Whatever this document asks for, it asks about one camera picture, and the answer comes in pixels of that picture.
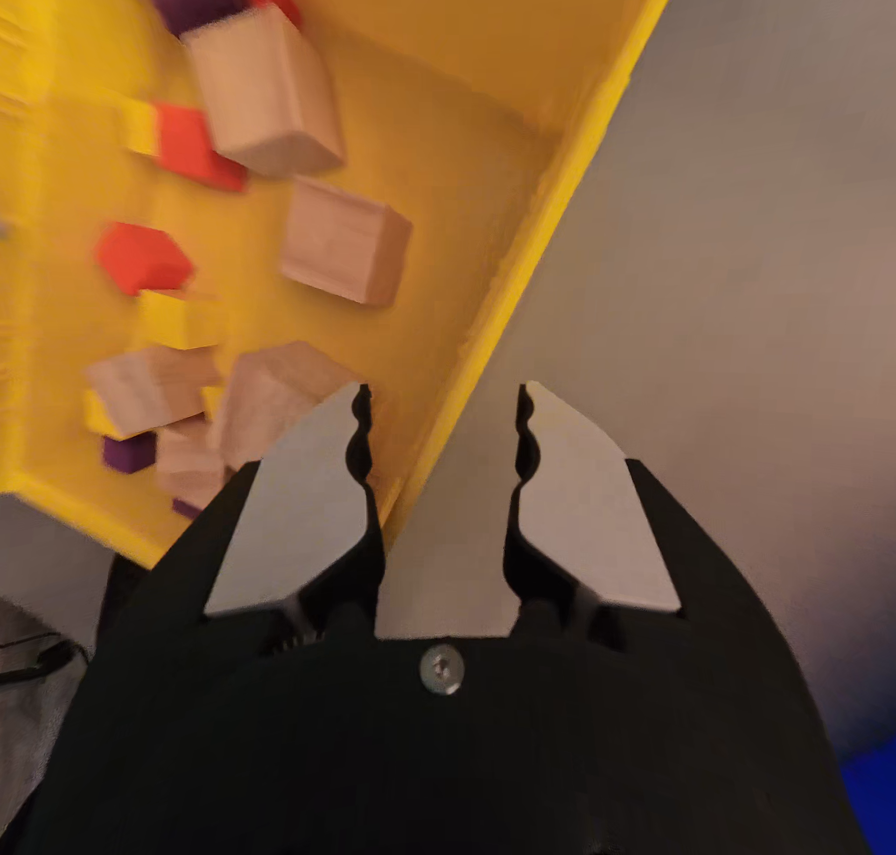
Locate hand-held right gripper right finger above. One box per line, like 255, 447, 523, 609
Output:
504, 379, 683, 614

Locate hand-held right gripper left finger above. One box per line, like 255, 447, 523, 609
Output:
203, 381, 386, 618

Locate yellow plastic box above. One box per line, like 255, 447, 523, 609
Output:
0, 0, 690, 569

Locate blue plastic box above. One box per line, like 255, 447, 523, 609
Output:
839, 743, 896, 855

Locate pile of coloured wooden cubes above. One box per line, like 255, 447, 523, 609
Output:
84, 0, 414, 520

